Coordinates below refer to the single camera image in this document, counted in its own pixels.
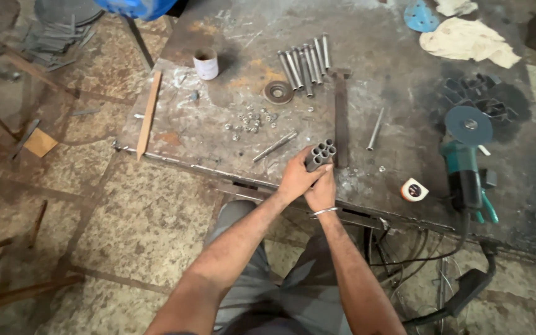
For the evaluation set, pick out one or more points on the person's left hand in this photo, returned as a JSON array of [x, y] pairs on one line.
[[296, 179]]

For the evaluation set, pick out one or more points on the person's right hand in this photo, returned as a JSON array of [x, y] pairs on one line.
[[321, 193]]

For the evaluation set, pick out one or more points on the person's right fingers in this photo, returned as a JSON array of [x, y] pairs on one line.
[[329, 177]]

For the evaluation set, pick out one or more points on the bundle of short metal tubes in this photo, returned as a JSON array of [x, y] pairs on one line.
[[321, 153]]

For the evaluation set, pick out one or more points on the silver wrist bangle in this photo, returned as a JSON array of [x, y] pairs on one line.
[[324, 212]]

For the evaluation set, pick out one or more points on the thick metal rod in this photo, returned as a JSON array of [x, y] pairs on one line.
[[275, 146]]

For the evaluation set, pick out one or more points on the thin metal rod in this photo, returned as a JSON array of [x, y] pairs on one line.
[[375, 129]]

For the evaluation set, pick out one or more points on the white orange tape measure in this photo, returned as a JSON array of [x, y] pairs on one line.
[[413, 190]]

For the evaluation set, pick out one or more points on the heap of small metal nuts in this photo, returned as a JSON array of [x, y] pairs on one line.
[[251, 122]]

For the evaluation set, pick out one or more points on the round metal grinding disc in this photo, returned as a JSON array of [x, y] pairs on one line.
[[278, 92]]

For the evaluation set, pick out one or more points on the row of long metal tubes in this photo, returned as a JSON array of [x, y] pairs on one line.
[[304, 65]]

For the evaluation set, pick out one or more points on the grey trousers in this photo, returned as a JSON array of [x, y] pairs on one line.
[[268, 297]]

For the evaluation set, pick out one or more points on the green angle grinder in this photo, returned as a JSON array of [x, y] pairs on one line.
[[464, 158]]

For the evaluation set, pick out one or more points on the small metal bolt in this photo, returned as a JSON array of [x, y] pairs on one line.
[[194, 95]]

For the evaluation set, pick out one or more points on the white cylindrical cup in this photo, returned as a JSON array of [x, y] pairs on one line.
[[206, 65]]

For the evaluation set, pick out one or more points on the heap of black metal pieces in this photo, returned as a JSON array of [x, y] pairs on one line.
[[479, 95]]

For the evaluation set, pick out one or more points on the black welding electrode holder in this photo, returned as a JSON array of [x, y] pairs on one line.
[[470, 286]]

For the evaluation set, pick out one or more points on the blue sanding disc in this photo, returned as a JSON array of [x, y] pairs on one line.
[[420, 17]]

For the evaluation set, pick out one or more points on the long wooden stick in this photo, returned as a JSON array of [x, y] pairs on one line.
[[149, 114]]

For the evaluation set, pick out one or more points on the large cream cloth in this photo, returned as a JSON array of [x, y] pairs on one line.
[[465, 42]]

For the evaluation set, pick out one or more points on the small cream cloth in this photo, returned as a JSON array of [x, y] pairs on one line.
[[456, 6]]

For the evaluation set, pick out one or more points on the blue plastic container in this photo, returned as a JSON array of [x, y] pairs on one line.
[[133, 7]]

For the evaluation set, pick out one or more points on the brown cardboard piece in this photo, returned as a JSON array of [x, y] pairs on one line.
[[40, 142]]

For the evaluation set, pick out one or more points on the heap of grey metal strips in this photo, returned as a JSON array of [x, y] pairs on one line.
[[54, 44]]

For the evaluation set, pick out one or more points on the dark round metal plate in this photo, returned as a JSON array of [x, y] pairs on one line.
[[65, 10]]

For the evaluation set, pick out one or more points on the rusty metal bar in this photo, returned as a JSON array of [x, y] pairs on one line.
[[21, 293]]

